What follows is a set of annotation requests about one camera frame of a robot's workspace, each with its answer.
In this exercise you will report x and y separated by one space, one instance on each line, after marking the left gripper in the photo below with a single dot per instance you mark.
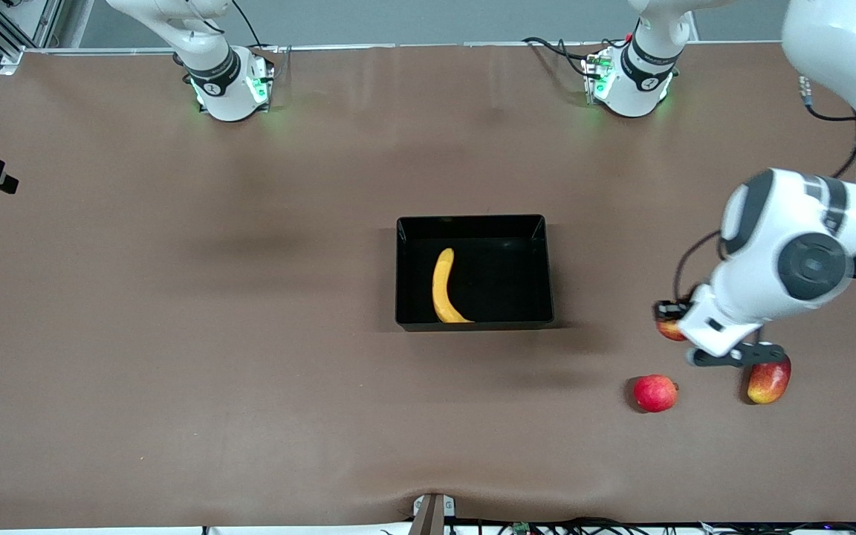
672 308

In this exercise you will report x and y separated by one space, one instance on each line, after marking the red yellow apple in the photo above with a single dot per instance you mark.
669 330

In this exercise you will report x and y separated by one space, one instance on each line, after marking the black plastic box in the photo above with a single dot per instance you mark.
517 297

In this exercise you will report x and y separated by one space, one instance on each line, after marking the yellow banana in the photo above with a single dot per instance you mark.
441 290

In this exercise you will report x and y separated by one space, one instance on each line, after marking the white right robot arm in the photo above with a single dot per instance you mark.
220 89

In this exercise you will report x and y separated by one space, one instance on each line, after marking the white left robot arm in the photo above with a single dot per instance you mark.
807 223

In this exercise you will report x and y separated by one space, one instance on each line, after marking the red yellow mango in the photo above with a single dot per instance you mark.
768 383

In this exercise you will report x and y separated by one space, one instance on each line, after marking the brown table cover sheet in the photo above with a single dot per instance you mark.
175 371

